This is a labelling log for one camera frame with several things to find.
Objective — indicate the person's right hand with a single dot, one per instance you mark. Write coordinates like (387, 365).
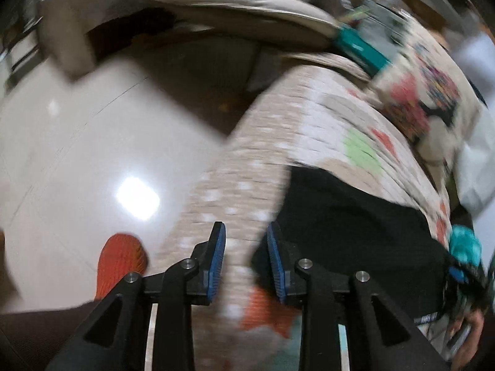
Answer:
(473, 340)

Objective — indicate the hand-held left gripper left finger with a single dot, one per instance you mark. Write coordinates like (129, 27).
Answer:
(217, 257)

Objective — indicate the beige patterned bed sheet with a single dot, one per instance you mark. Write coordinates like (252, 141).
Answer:
(294, 123)

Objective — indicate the black pants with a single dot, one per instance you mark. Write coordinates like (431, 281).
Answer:
(348, 235)

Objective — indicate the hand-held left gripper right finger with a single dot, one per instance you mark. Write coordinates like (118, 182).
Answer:
(275, 257)

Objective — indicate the white plastic bag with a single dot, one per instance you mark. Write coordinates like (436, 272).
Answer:
(477, 154)

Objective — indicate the cartoon printed cloth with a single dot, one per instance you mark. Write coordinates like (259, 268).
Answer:
(421, 96)

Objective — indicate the beige sofa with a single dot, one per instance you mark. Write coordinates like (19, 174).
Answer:
(216, 11)

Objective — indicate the orange shoe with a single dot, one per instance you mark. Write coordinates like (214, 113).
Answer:
(118, 262)

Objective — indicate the teal box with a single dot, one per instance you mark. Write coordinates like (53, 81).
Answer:
(363, 50)

